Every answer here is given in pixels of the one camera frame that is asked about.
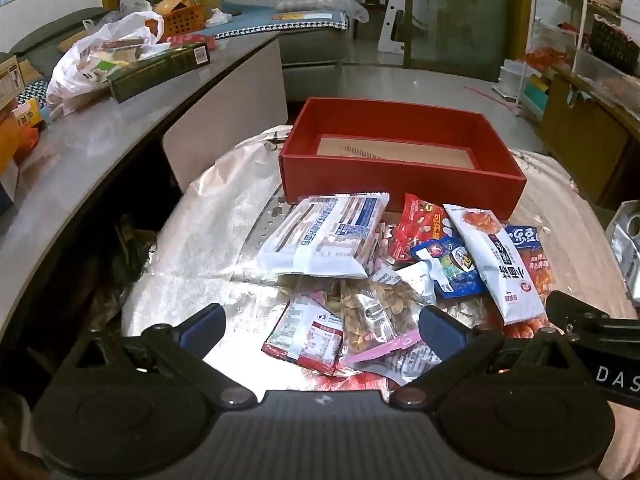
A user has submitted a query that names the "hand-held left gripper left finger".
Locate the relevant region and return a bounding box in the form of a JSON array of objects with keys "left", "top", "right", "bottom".
[{"left": 55, "top": 303, "right": 255, "bottom": 407}]

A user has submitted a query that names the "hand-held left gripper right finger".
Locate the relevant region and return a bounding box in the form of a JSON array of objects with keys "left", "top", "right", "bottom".
[{"left": 390, "top": 306, "right": 586, "bottom": 407}]

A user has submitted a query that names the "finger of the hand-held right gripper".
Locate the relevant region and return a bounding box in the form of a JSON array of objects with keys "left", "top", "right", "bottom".
[{"left": 546, "top": 290, "right": 640, "bottom": 343}]

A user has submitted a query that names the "silver foil snack packet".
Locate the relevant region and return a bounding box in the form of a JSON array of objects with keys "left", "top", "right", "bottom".
[{"left": 350, "top": 342, "right": 443, "bottom": 388}]

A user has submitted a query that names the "clear nut bag pink clip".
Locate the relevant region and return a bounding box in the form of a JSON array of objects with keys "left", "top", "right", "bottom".
[{"left": 340, "top": 280, "right": 438, "bottom": 367}]

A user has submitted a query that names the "small blue snack packet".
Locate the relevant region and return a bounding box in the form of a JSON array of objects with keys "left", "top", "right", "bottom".
[{"left": 410, "top": 235, "right": 488, "bottom": 300}]

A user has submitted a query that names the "red blue cartoon snack packet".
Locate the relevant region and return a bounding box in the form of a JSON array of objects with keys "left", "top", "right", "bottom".
[{"left": 502, "top": 224, "right": 555, "bottom": 342}]

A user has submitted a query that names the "white packet with orange picture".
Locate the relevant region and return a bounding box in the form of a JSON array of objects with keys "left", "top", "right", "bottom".
[{"left": 442, "top": 203, "right": 547, "bottom": 327}]

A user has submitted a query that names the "red white labelled snack packet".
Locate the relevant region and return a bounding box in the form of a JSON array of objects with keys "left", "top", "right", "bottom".
[{"left": 261, "top": 294, "right": 346, "bottom": 377}]

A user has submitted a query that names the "clear pink speckled packet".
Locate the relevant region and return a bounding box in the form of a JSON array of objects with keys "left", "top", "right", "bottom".
[{"left": 369, "top": 222, "right": 401, "bottom": 273}]

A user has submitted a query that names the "red white-lettered snack packet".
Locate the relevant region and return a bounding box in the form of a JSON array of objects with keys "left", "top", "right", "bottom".
[{"left": 387, "top": 192, "right": 453, "bottom": 264}]

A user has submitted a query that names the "large white blue snack packet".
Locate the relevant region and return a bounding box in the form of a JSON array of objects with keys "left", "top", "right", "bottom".
[{"left": 256, "top": 191, "right": 392, "bottom": 281}]

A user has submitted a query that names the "red cardboard box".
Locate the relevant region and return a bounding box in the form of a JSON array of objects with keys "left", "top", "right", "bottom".
[{"left": 278, "top": 97, "right": 528, "bottom": 222}]

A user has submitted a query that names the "silver foil bag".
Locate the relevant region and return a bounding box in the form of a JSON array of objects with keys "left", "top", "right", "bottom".
[{"left": 605, "top": 201, "right": 640, "bottom": 306}]

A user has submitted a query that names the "floral satin blanket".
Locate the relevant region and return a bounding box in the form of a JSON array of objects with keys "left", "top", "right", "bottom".
[{"left": 120, "top": 125, "right": 638, "bottom": 396}]

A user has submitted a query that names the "wooden cabinet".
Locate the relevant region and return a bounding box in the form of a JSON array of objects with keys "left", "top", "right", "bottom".
[{"left": 540, "top": 67, "right": 640, "bottom": 206}]

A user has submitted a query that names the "grey coffee table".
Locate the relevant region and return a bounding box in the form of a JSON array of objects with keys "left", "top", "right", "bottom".
[{"left": 0, "top": 35, "right": 290, "bottom": 361}]

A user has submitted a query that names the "teal storage box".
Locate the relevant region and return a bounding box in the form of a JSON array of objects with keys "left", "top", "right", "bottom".
[{"left": 520, "top": 75, "right": 551, "bottom": 116}]

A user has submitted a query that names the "pink fly swatter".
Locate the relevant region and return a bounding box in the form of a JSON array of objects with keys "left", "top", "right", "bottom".
[{"left": 465, "top": 85, "right": 518, "bottom": 111}]

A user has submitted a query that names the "white container stack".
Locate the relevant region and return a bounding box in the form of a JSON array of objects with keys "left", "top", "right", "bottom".
[{"left": 501, "top": 59, "right": 527, "bottom": 97}]

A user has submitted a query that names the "dark green box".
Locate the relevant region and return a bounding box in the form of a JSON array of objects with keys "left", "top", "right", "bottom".
[{"left": 107, "top": 42, "right": 211, "bottom": 104}]

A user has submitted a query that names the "yellow orange box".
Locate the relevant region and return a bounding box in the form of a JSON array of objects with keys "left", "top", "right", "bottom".
[{"left": 0, "top": 99, "right": 42, "bottom": 173}]

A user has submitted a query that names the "orange plastic bag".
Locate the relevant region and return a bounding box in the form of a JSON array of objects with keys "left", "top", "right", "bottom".
[{"left": 524, "top": 49, "right": 570, "bottom": 75}]

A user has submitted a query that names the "dark wicker basket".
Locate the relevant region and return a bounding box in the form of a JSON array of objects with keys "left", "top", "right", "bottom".
[{"left": 590, "top": 17, "right": 640, "bottom": 75}]

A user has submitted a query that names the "grey sofa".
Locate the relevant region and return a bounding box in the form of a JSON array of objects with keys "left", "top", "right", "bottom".
[{"left": 10, "top": 0, "right": 351, "bottom": 68}]

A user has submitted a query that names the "orange plastic basket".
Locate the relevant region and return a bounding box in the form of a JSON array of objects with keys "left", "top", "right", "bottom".
[{"left": 145, "top": 2, "right": 208, "bottom": 38}]

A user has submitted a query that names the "blue sofa cover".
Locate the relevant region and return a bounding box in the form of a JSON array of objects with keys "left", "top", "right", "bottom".
[{"left": 215, "top": 2, "right": 349, "bottom": 41}]

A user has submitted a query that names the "printed cardboard box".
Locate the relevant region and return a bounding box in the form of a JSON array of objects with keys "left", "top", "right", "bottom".
[{"left": 0, "top": 53, "right": 25, "bottom": 111}]

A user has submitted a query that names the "glass sliding door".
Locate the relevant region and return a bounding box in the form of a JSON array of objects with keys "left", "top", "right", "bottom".
[{"left": 400, "top": 0, "right": 536, "bottom": 81}]

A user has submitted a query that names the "white perforated board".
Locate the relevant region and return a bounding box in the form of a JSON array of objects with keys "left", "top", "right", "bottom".
[{"left": 377, "top": 0, "right": 436, "bottom": 53}]

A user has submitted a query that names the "yellow mesh item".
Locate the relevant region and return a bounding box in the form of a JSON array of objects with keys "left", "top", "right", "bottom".
[{"left": 152, "top": 0, "right": 218, "bottom": 13}]

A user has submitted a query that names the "translucent plastic bag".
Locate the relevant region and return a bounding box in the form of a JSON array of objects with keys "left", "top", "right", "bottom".
[{"left": 277, "top": 0, "right": 368, "bottom": 22}]

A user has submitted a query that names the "white wire rack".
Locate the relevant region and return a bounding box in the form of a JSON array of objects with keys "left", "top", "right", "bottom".
[{"left": 520, "top": 0, "right": 640, "bottom": 121}]

